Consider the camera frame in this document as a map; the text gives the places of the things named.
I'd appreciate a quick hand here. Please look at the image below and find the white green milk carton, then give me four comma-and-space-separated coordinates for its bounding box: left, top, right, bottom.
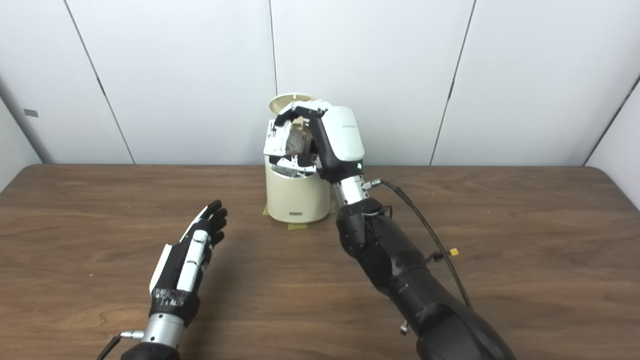
263, 117, 316, 178

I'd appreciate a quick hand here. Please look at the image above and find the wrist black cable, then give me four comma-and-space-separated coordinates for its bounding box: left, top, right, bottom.
96, 330, 146, 360
362, 179, 473, 308

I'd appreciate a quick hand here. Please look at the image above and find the cream round bin lid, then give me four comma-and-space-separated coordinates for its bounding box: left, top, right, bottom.
269, 93, 321, 131

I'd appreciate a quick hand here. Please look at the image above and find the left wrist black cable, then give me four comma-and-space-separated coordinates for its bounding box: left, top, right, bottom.
96, 330, 146, 360

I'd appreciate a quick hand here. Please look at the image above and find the yellow connector plug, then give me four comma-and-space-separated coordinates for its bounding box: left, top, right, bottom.
427, 247, 460, 263

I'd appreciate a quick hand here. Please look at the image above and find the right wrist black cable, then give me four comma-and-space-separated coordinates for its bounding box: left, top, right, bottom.
362, 179, 473, 308

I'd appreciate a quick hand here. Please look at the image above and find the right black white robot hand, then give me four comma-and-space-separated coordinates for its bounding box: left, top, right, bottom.
270, 100, 366, 183

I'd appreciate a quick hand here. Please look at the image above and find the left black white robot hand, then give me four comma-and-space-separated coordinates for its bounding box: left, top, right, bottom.
149, 200, 229, 328

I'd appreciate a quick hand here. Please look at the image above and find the cream-colored bin body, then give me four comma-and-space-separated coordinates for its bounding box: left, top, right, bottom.
264, 155, 332, 224

